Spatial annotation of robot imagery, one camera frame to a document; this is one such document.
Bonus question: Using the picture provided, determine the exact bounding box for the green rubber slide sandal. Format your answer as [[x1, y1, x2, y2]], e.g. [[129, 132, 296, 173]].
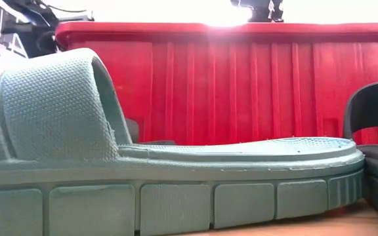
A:
[[0, 48, 366, 236]]

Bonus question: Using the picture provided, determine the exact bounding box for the red plastic bin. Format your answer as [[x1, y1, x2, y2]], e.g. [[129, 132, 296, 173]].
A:
[[54, 21, 378, 146]]

